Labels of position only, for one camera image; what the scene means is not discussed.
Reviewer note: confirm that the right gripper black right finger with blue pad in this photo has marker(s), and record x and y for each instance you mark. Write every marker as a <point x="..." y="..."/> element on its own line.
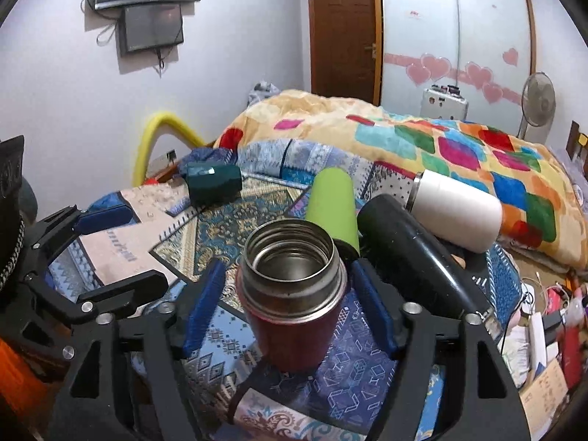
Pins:
<point x="479" y="400"/>

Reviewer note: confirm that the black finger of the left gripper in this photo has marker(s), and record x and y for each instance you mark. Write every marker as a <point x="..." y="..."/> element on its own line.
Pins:
<point x="119" y="300"/>
<point x="52" y="235"/>

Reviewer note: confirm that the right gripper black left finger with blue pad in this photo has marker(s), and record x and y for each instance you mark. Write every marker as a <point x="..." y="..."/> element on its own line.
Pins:
<point x="174" y="330"/>

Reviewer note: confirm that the red steel thermos cup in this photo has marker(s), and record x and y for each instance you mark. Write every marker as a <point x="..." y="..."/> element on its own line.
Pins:
<point x="291" y="283"/>

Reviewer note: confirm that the green tumbler cup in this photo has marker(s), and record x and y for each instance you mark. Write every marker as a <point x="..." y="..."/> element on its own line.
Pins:
<point x="332" y="206"/>

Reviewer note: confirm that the blue patterned blanket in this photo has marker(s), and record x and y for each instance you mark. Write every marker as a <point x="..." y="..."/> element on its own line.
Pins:
<point x="234" y="391"/>

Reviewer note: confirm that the black thermos bottle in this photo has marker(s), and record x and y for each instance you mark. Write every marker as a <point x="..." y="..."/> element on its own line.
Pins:
<point x="417" y="264"/>

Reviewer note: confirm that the dark green mug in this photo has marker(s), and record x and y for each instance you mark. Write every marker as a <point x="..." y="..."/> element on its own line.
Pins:
<point x="209" y="183"/>

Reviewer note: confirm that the yellow foam tube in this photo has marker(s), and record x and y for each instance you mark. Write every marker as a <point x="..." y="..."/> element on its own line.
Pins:
<point x="161" y="126"/>

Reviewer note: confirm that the white thermos bottle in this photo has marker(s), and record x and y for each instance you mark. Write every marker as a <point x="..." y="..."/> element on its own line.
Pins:
<point x="455" y="211"/>

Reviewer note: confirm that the colourful patchwork quilt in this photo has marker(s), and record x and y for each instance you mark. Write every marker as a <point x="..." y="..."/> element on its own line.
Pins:
<point x="542" y="212"/>

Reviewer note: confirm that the white box appliance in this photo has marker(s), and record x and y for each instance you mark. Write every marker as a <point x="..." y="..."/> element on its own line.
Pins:
<point x="443" y="102"/>

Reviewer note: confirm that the white standing fan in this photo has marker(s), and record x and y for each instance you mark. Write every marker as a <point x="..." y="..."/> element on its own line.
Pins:
<point x="538" y="103"/>

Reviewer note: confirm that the brown wooden door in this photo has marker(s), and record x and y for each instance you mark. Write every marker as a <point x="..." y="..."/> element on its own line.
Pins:
<point x="343" y="37"/>

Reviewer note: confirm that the white wardrobe with hearts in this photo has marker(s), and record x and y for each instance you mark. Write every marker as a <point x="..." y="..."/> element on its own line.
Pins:
<point x="483" y="47"/>

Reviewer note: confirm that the small wall monitor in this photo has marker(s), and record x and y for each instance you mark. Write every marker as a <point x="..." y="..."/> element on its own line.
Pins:
<point x="150" y="27"/>

